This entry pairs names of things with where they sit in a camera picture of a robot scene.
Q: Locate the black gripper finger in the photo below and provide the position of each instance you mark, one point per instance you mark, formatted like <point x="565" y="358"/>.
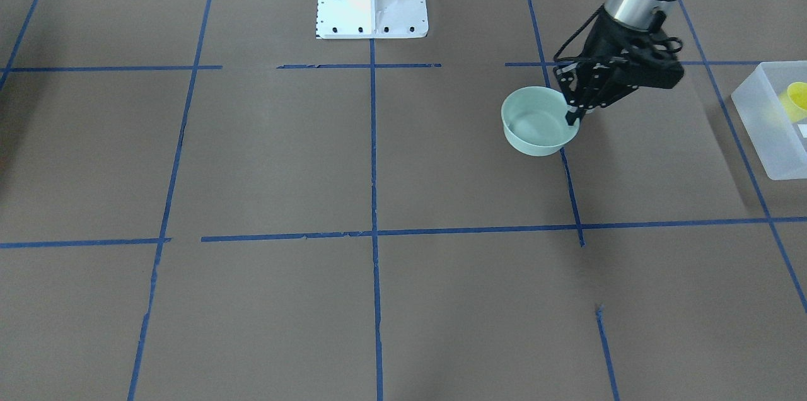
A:
<point x="584" y="99"/>
<point x="571" y="74"/>

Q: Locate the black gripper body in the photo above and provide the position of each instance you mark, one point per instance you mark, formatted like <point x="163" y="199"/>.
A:
<point x="603" y="40"/>

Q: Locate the mint green bowl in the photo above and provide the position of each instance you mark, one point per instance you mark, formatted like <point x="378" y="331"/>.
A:
<point x="534" y="121"/>

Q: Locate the yellow plastic cup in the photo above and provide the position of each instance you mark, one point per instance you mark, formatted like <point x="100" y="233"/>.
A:
<point x="793" y="101"/>

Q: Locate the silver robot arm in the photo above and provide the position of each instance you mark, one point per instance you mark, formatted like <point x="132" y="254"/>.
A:
<point x="633" y="13"/>

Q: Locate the clear plastic storage box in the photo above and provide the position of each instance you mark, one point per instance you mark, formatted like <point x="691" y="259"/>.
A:
<point x="776" y="140"/>

